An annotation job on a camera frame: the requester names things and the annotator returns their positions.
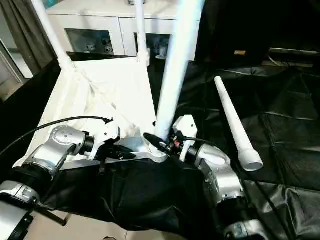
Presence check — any white plastic table leg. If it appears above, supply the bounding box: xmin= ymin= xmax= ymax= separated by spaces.
xmin=154 ymin=0 xmax=206 ymax=142
xmin=31 ymin=0 xmax=76 ymax=71
xmin=214 ymin=76 xmax=264 ymax=172
xmin=134 ymin=0 xmax=151 ymax=67

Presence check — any black table mat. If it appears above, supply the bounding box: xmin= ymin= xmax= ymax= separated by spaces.
xmin=0 ymin=50 xmax=320 ymax=240

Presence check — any white display cabinet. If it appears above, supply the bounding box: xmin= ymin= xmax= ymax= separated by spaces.
xmin=45 ymin=0 xmax=203 ymax=61

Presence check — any black cabinet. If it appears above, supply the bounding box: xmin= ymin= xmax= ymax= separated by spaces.
xmin=197 ymin=0 xmax=320 ymax=66

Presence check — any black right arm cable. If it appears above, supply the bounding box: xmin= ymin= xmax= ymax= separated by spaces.
xmin=185 ymin=136 xmax=296 ymax=240

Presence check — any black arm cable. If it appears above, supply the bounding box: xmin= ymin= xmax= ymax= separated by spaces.
xmin=185 ymin=136 xmax=296 ymax=240
xmin=0 ymin=116 xmax=114 ymax=158

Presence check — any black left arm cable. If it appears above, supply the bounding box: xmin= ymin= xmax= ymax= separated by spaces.
xmin=0 ymin=116 xmax=114 ymax=158

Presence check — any black table frame leg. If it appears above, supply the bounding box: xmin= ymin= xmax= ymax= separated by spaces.
xmin=32 ymin=206 xmax=68 ymax=227

